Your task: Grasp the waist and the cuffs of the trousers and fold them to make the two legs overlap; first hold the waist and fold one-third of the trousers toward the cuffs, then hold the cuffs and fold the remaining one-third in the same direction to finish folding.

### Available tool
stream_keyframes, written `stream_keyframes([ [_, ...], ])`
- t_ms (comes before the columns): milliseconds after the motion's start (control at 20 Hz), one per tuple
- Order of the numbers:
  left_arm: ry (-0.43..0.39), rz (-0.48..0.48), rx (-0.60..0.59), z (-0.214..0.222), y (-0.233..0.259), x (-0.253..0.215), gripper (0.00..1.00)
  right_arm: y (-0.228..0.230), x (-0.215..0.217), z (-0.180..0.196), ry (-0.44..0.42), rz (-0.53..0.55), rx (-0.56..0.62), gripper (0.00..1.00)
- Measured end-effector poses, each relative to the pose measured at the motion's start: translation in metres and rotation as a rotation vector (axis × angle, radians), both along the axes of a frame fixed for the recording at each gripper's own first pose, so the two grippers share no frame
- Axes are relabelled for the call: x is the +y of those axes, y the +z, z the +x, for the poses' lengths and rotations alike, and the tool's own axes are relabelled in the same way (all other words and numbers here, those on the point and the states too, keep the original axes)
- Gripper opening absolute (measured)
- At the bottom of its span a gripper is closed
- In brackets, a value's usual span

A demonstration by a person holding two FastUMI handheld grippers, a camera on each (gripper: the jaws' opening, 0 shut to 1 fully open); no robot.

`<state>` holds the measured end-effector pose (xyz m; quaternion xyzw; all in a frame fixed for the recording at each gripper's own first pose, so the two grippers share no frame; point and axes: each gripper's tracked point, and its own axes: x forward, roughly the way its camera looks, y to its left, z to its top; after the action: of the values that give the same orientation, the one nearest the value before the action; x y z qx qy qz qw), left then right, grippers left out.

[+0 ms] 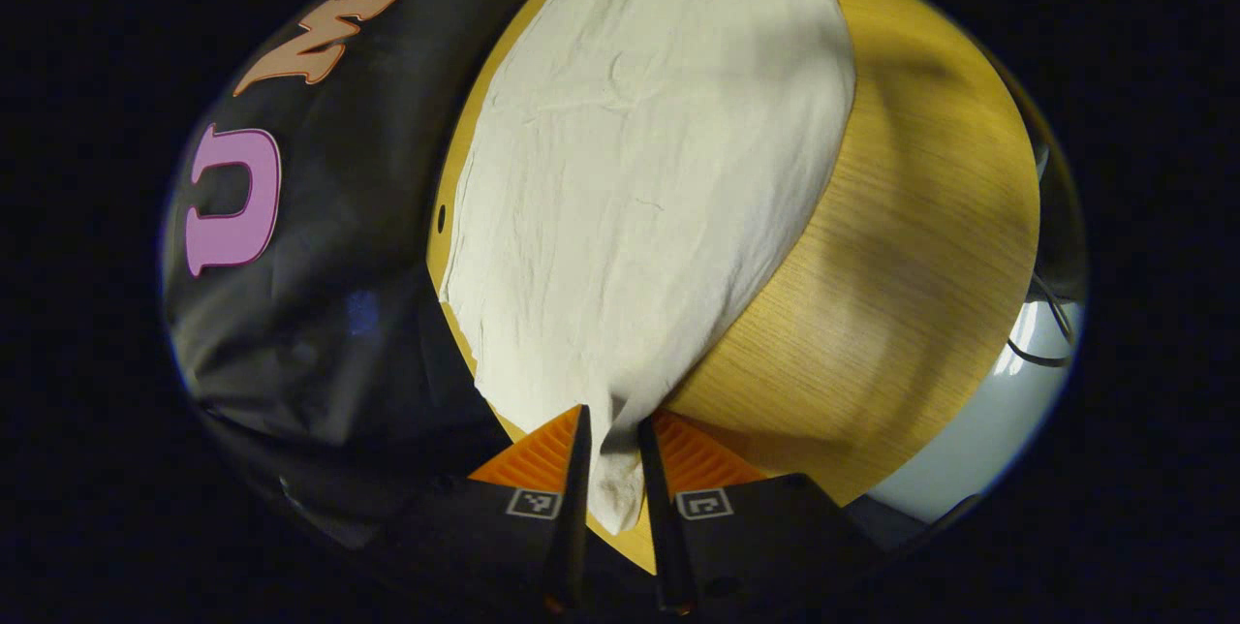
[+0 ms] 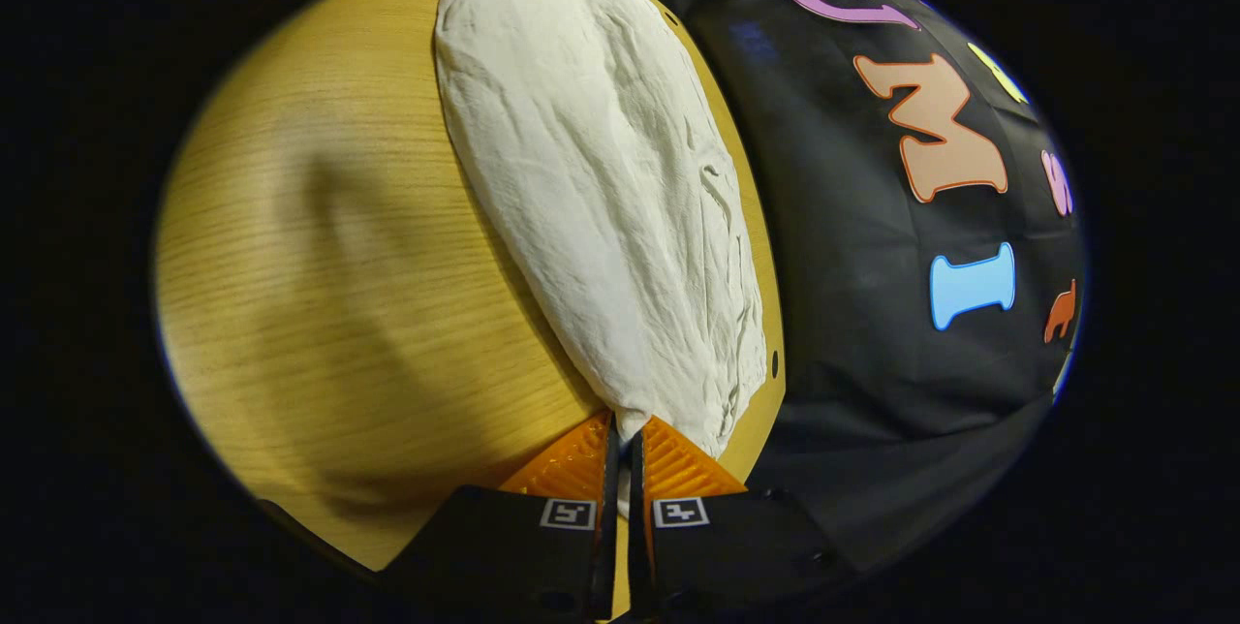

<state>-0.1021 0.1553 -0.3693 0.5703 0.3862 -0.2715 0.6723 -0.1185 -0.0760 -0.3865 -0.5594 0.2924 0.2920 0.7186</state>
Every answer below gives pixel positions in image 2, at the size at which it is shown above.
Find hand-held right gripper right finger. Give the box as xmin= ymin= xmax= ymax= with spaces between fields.
xmin=630 ymin=414 xmax=859 ymax=623

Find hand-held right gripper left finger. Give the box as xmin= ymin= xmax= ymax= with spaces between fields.
xmin=378 ymin=409 xmax=621 ymax=623

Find white jeans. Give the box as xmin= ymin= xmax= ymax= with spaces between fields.
xmin=432 ymin=0 xmax=782 ymax=460

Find black backdrop cloth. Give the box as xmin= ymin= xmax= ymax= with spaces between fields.
xmin=581 ymin=0 xmax=1088 ymax=572

